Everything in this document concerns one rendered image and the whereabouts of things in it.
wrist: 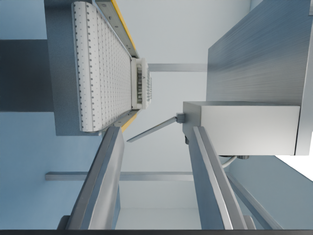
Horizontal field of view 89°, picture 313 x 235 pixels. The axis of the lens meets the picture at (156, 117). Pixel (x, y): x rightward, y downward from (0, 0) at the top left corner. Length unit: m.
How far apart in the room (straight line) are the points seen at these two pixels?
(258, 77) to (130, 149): 3.80
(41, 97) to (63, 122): 0.16
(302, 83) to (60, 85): 0.50
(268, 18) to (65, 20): 0.49
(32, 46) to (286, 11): 0.63
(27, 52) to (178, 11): 3.51
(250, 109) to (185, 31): 3.52
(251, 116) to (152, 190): 4.48
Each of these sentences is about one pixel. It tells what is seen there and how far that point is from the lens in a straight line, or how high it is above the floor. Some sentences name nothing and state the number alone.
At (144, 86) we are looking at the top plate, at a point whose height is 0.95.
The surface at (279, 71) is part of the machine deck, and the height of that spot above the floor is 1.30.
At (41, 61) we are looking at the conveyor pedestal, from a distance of 0.56.
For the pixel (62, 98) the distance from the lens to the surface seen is 0.41.
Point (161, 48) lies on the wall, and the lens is 3.72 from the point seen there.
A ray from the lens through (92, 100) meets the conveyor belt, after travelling 0.36.
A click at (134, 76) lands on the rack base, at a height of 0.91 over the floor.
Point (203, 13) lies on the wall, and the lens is 3.99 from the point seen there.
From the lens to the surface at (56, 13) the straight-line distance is 0.44.
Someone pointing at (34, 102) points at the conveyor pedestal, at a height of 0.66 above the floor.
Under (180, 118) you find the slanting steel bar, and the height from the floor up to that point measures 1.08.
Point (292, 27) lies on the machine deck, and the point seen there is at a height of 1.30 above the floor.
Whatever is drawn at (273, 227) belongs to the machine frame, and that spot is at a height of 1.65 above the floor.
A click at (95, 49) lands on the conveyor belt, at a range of 0.38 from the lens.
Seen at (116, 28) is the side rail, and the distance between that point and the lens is 0.50.
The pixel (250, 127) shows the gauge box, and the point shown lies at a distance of 0.38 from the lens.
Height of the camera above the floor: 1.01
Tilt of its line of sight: level
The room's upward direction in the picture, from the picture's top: 90 degrees clockwise
